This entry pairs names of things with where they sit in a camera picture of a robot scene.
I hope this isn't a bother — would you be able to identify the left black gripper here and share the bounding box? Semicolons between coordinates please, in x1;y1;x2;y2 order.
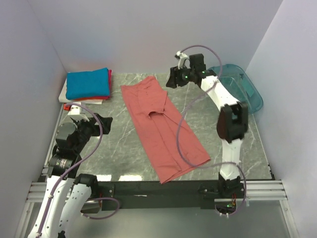
72;112;112;153

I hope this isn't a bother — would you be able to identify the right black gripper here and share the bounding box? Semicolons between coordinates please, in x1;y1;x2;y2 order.
165;65;194;89

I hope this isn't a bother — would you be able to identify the salmon pink t shirt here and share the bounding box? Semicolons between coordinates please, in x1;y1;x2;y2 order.
121;76;210;184

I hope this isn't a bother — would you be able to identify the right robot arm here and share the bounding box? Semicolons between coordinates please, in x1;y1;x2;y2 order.
166;51;248;198

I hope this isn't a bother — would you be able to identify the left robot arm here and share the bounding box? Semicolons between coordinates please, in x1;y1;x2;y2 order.
28;114;113;238

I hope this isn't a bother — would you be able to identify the white board under stack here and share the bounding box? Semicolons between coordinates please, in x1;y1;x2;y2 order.
58;80;103;105

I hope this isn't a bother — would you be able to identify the folded orange t shirt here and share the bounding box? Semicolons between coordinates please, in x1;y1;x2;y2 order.
74;97;103;101

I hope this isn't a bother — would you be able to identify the folded blue t shirt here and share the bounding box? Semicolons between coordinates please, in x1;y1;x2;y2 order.
66;68;109;100

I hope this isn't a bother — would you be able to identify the folded magenta t shirt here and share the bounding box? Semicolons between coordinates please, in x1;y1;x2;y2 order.
95;69;112;100

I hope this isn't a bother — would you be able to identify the teal plastic bin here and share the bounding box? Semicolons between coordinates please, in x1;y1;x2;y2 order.
220;64;264;114

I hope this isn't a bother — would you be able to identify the black base beam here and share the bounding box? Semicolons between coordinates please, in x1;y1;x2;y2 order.
96;180;247;211

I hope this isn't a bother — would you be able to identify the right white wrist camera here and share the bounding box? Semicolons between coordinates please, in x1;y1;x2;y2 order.
175;51;189;69

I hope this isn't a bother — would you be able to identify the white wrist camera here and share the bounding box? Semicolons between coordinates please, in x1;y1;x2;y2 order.
63;102;88;121
175;51;189;69

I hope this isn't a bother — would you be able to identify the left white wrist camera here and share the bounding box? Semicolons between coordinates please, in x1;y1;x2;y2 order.
63;102;88;121

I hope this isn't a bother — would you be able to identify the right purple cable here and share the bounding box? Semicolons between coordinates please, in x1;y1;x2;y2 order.
176;44;248;217

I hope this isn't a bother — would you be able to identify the purple cable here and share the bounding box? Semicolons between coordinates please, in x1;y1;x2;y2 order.
34;103;121;235
176;44;248;217

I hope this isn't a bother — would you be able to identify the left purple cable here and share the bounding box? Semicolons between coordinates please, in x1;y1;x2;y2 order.
34;103;121;235

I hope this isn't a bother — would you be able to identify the aluminium frame rail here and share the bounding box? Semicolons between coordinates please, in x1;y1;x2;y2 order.
14;104;298;238

